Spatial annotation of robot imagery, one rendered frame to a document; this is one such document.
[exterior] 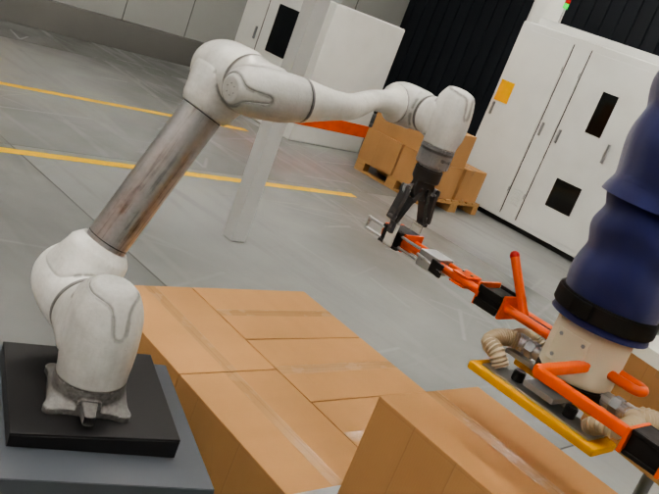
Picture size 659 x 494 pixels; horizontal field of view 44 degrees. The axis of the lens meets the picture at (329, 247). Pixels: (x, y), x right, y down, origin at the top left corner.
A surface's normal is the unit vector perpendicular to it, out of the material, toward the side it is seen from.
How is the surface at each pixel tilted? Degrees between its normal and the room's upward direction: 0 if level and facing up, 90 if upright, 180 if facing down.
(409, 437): 90
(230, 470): 90
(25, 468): 0
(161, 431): 3
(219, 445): 90
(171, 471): 0
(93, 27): 90
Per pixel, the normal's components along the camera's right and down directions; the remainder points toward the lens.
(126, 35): 0.65, 0.44
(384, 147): -0.69, -0.05
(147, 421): 0.32, -0.90
